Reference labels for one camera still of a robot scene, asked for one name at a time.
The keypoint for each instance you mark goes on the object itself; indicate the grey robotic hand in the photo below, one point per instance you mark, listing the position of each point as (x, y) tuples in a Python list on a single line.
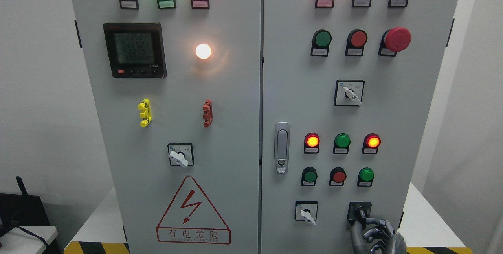
[(379, 234)]

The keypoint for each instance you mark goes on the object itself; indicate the black rotary knob switch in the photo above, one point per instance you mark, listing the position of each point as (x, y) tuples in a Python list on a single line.
[(359, 212)]

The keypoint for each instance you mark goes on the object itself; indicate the green push button lower right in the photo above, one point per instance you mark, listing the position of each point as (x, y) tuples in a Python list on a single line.
[(365, 177)]

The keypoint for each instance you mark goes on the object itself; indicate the green push button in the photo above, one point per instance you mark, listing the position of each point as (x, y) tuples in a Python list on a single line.
[(320, 43), (365, 177), (309, 177)]

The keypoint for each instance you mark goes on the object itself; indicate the red push button lower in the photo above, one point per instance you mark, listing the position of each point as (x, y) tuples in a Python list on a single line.
[(337, 177)]

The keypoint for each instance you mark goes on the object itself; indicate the red push button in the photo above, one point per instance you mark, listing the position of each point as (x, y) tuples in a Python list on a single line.
[(337, 177), (356, 41)]

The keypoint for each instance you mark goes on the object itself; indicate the green push button lower left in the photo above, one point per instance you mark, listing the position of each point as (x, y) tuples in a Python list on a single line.
[(309, 177)]

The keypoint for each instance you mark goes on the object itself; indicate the red indicator middle right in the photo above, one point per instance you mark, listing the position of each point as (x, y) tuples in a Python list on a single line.
[(371, 144)]

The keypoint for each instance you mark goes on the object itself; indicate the green indicator middle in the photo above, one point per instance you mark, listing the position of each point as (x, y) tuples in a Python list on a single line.
[(342, 144)]

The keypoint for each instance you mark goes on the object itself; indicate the red lit indicator middle left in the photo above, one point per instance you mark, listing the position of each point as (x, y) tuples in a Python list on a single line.
[(311, 143)]

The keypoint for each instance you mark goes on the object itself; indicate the red electrical hazard warning sticker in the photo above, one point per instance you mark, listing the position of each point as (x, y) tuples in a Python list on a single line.
[(192, 218)]

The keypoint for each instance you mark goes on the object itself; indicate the red emergency stop mushroom button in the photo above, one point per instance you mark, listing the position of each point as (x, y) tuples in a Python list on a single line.
[(394, 40)]

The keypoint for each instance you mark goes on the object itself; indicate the red push button upper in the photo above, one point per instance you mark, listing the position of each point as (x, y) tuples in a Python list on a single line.
[(356, 41)]

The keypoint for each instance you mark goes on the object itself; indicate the green push button upper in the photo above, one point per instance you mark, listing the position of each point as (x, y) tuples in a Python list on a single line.
[(320, 43)]

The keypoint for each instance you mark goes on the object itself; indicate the red terminal connector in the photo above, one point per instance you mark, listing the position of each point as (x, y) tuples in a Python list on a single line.
[(207, 113)]

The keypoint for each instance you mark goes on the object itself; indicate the grey electrical control cabinet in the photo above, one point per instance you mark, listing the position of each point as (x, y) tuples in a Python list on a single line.
[(261, 73)]

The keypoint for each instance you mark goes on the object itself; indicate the white glowing pilot lamp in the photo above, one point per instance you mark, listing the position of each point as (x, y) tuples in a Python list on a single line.
[(203, 51)]

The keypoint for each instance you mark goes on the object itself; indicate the yellow terminal connector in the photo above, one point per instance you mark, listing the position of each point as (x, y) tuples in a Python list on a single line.
[(145, 112)]

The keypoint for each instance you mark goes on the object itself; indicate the black digital power meter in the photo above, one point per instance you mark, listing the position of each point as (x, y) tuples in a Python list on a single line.
[(135, 50)]

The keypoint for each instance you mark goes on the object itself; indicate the black device with antenna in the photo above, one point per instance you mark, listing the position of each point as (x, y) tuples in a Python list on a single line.
[(21, 210)]

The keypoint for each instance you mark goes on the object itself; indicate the lower white selector switch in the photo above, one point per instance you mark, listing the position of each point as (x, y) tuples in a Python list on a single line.
[(306, 211)]

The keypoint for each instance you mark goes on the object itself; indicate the silver door latch handle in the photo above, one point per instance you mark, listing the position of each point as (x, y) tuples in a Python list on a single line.
[(281, 147)]

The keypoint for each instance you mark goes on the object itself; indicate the upper right white selector switch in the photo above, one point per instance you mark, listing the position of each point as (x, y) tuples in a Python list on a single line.
[(348, 93)]

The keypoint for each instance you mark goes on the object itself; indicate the left door white selector switch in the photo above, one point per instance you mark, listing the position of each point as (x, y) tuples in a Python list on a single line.
[(181, 154)]

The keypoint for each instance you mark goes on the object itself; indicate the white box with cable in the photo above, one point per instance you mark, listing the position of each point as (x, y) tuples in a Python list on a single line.
[(19, 242)]

